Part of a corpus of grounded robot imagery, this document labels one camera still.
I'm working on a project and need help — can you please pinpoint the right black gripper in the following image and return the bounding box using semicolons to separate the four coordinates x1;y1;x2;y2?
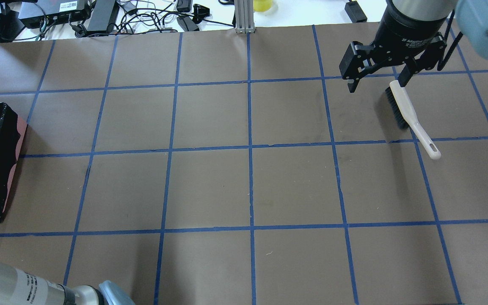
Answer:
339;8;447;93

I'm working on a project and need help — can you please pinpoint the beige hand brush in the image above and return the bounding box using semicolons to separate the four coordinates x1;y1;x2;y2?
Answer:
385;80;441;160

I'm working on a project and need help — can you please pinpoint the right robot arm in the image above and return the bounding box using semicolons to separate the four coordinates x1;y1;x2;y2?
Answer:
339;0;488;93

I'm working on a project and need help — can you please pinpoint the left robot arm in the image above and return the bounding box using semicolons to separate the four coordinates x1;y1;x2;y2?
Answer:
0;262;134;305

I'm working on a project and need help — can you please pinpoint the black power adapter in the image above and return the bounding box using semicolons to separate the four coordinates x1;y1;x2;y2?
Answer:
344;0;367;23

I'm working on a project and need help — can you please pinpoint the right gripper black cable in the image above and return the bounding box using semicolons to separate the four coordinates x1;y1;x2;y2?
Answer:
437;13;464;72

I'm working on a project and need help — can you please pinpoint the aluminium frame post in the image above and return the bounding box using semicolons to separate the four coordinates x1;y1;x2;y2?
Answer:
234;0;256;33

